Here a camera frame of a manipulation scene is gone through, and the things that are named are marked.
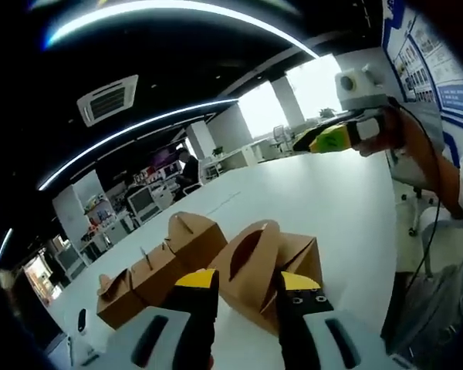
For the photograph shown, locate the white swivel chair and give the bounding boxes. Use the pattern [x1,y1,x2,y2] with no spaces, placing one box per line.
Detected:
[393,180,463,278]

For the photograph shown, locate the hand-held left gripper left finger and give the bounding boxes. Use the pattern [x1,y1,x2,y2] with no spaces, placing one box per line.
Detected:
[102,268,221,370]

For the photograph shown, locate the person's right hand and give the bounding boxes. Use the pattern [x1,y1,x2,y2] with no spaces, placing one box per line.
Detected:
[357,106,407,158]

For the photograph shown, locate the purple wall screen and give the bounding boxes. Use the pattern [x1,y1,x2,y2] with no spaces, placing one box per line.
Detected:
[150,148,178,170]

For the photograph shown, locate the white mesh office chair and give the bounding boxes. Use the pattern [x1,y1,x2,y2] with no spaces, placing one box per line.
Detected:
[127,187,164,227]
[56,240,84,277]

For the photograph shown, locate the long curved ceiling light strip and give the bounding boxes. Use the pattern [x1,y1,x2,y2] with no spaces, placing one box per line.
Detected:
[42,0,321,59]

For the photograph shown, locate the shelf with colourful goods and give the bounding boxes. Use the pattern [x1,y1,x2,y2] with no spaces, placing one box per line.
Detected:
[84,194,113,232]

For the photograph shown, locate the ceiling air conditioner unit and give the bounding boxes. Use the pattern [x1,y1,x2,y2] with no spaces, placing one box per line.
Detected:
[76,74,139,128]

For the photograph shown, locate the brown paper box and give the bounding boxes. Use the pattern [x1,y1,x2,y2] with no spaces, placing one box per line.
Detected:
[207,219,325,337]
[164,210,229,273]
[96,268,150,331]
[130,242,188,309]

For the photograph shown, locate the wall poster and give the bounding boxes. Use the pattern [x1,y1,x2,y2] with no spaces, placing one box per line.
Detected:
[381,0,463,134]

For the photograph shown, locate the white office desks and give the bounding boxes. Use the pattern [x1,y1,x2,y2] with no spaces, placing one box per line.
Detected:
[202,144,271,182]

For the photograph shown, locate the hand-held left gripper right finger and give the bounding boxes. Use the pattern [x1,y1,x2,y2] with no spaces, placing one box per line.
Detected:
[274,270,393,370]

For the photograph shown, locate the short ceiling light strip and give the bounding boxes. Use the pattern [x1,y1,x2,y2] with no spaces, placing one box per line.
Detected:
[0,227,15,260]

